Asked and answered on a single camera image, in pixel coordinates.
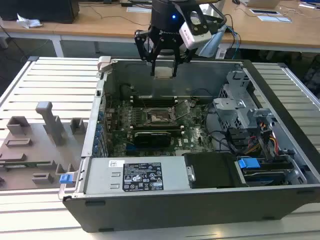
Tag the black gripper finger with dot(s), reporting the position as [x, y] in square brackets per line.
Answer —
[183, 55]
[146, 48]

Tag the silver square CPU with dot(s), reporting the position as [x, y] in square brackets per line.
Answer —
[163, 73]

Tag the black RAM slot bank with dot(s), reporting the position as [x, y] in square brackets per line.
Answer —
[152, 101]
[160, 128]

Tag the CPU socket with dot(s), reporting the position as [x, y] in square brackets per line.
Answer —
[158, 117]

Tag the pale blue teach pendant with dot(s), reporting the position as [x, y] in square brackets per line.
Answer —
[211, 41]

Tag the wooden desk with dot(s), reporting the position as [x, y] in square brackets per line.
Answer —
[25, 28]
[105, 25]

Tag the round coin cell battery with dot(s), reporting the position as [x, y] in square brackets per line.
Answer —
[193, 103]

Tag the silver metal drive cage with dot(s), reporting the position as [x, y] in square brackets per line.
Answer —
[232, 110]

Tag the green motherboard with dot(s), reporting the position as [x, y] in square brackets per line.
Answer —
[195, 136]

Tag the black graphics card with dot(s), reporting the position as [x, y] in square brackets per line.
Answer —
[152, 139]

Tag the silver laptop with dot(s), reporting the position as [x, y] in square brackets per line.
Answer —
[262, 3]

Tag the black box on desk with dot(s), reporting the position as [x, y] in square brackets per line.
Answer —
[37, 10]

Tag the black plastic air shroud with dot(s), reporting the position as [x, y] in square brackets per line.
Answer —
[212, 170]

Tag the crumpled white paper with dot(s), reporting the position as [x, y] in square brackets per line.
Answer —
[28, 22]

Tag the blue disk carrier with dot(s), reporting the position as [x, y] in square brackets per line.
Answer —
[248, 163]

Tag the grey power supply unit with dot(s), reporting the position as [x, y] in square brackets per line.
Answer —
[100, 177]

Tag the grey parts rack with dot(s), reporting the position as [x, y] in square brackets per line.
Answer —
[37, 147]

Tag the blue case latch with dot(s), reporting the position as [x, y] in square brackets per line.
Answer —
[66, 178]

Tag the black open PC case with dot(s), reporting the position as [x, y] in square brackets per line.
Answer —
[175, 212]

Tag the green RAM stick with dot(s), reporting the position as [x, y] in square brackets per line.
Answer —
[30, 165]

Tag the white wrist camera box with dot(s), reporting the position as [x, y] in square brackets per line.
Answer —
[196, 31]

